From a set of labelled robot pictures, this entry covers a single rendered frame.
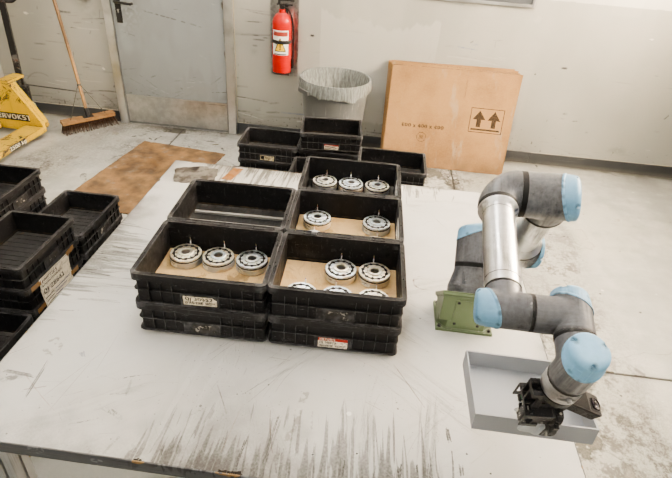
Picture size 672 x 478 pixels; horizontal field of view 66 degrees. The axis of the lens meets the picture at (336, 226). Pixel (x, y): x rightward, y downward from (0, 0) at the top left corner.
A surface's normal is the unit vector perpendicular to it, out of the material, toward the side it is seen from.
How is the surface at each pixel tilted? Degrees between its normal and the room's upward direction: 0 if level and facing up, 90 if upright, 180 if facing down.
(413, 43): 90
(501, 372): 1
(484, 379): 1
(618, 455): 0
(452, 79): 82
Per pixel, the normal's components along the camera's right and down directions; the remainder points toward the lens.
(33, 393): 0.07, -0.84
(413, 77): -0.10, 0.39
